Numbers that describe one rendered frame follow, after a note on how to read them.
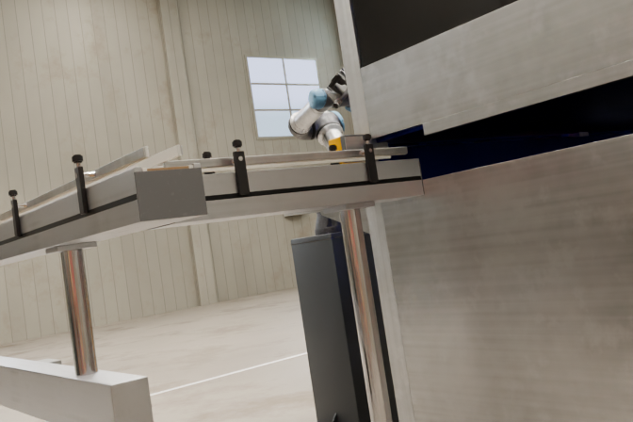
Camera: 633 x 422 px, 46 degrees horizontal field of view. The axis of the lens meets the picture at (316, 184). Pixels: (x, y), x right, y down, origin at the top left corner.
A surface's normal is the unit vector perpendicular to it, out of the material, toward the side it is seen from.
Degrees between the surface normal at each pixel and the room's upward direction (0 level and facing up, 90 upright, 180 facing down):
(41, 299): 90
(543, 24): 90
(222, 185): 90
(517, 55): 90
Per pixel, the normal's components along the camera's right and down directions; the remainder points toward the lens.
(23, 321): 0.62, -0.15
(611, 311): -0.80, 0.07
